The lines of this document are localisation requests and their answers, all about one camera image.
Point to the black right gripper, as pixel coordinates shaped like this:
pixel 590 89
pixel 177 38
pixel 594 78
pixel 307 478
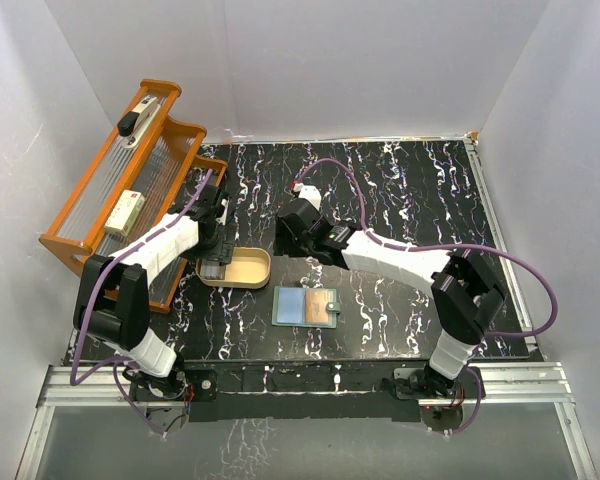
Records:
pixel 284 245

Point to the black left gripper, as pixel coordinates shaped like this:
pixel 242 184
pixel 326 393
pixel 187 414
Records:
pixel 218 253

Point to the tan oval wooden tray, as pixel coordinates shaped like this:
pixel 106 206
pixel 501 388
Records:
pixel 250 268

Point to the mint green card holder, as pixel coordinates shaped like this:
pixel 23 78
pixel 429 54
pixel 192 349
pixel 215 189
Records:
pixel 289 308

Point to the orange wooden shelf rack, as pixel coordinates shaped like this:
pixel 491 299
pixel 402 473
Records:
pixel 157 167

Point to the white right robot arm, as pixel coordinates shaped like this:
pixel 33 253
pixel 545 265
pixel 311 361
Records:
pixel 463 288

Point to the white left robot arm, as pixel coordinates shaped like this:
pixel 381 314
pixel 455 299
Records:
pixel 113 305

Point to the white card stack in tray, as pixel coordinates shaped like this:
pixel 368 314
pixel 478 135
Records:
pixel 212 270

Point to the white small cardboard box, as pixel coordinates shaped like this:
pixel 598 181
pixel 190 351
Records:
pixel 124 213

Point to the black and white stapler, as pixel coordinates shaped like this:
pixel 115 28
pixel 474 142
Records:
pixel 133 126

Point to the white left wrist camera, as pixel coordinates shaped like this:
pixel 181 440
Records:
pixel 223 212

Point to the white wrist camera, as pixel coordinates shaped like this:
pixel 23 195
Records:
pixel 223 212
pixel 309 193

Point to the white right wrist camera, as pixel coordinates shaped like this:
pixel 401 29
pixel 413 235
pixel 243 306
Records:
pixel 309 193

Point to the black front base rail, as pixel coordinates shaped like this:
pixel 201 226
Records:
pixel 401 391

